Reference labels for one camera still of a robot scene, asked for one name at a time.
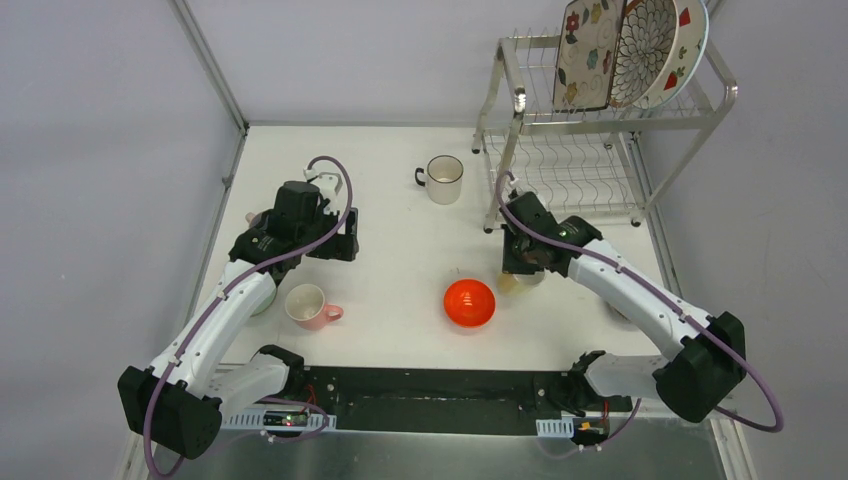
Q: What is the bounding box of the pale yellow mug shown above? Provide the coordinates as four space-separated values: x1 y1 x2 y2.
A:
496 271 546 296

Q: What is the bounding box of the white mug black handle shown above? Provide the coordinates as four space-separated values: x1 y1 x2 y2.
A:
414 155 465 205

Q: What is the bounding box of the square floral plate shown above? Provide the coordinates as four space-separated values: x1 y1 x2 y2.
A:
552 0 626 113

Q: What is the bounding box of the watermelon pattern round plate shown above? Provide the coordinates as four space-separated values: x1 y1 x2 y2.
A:
634 0 709 110

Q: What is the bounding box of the brown petal pattern plate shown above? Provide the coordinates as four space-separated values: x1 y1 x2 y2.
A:
610 0 676 108

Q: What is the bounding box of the brown dish under right arm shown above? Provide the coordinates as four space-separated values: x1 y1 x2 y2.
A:
606 302 632 324

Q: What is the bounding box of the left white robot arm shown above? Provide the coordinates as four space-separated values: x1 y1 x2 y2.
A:
117 173 358 459

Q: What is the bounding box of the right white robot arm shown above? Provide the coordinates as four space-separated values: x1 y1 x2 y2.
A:
501 192 747 423

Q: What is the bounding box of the steel two-tier dish rack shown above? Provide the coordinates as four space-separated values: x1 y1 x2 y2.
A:
471 33 738 225

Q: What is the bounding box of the pink mug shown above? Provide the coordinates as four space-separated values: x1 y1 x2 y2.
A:
284 284 344 331

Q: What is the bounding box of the orange bowl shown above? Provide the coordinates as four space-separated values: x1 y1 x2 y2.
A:
443 278 496 328

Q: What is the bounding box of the mint green bowl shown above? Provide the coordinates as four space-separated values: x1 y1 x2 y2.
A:
251 286 277 317

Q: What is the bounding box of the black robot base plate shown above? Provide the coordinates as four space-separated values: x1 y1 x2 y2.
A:
278 366 633 436

